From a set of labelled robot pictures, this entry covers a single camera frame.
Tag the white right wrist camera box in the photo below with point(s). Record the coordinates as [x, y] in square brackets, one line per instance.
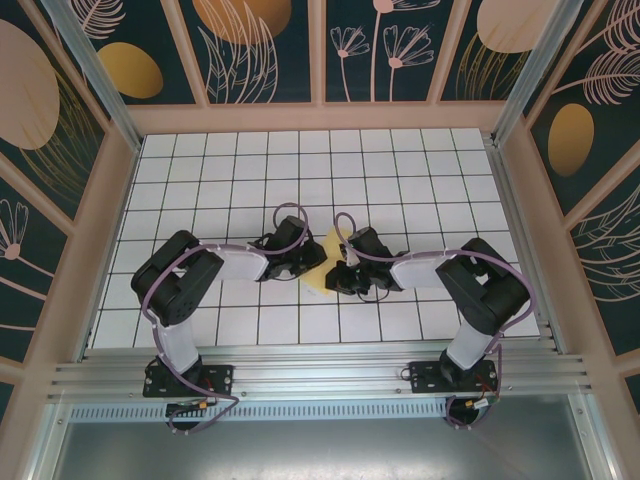
[351, 257]

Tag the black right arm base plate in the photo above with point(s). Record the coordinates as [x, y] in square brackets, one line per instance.
[425, 375]

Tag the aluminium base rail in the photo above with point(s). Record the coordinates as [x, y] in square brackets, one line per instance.
[320, 370]

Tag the aluminium side rail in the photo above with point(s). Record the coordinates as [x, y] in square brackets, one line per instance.
[515, 210]

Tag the aluminium corner post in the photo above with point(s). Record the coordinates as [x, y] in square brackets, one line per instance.
[530, 70]
[95, 75]

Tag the yellow cloth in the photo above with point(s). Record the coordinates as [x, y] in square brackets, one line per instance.
[330, 245]

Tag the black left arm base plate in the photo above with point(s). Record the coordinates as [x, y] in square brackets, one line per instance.
[220, 377]

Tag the grey steel sheet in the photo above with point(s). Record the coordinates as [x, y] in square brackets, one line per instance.
[320, 450]

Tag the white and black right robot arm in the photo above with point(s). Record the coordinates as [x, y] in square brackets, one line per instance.
[485, 290]

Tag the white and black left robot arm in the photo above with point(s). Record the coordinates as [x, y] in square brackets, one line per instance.
[175, 280]

